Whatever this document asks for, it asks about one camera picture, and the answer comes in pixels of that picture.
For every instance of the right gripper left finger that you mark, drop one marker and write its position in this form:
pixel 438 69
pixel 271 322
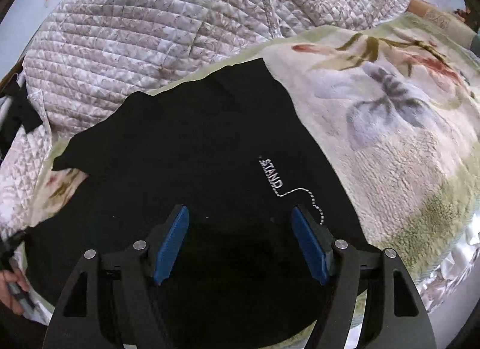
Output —
pixel 107 302

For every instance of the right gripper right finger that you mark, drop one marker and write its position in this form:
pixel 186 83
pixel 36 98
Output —
pixel 394 315

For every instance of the black pants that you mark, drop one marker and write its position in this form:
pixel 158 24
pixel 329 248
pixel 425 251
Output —
pixel 232 149

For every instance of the silver bed skirt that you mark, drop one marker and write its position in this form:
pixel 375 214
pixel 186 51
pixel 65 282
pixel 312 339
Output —
pixel 454 267

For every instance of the black garment on quilt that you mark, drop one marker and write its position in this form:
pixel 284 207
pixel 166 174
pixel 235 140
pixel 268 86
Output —
pixel 16 111

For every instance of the floral fleece blanket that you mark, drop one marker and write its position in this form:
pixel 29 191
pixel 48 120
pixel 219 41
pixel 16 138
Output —
pixel 397 117

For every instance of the quilted beige floral comforter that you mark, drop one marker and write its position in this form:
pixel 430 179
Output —
pixel 88 55

